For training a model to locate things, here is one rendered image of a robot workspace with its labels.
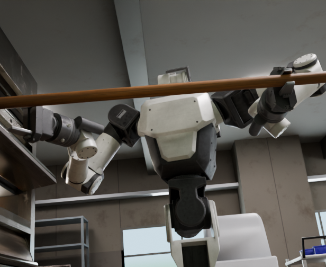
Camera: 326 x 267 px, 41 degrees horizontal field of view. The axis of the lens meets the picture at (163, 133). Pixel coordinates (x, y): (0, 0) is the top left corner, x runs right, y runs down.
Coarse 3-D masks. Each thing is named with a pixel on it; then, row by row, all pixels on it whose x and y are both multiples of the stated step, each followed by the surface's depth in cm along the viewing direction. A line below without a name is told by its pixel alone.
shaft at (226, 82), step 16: (224, 80) 108; (240, 80) 108; (256, 80) 108; (272, 80) 108; (288, 80) 108; (304, 80) 108; (320, 80) 108; (16, 96) 107; (32, 96) 107; (48, 96) 107; (64, 96) 107; (80, 96) 107; (96, 96) 107; (112, 96) 107; (128, 96) 107; (144, 96) 108
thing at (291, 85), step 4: (288, 84) 107; (292, 84) 107; (284, 88) 109; (288, 88) 109; (292, 88) 109; (280, 92) 111; (284, 92) 110; (288, 92) 111; (284, 96) 111; (288, 96) 111
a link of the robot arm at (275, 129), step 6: (258, 102) 125; (258, 108) 124; (258, 114) 125; (258, 120) 125; (264, 120) 125; (270, 120) 123; (276, 120) 123; (282, 120) 128; (252, 126) 128; (258, 126) 125; (264, 126) 130; (270, 126) 127; (276, 126) 128; (282, 126) 127; (252, 132) 131; (258, 132) 130; (270, 132) 130; (276, 132) 128; (282, 132) 132
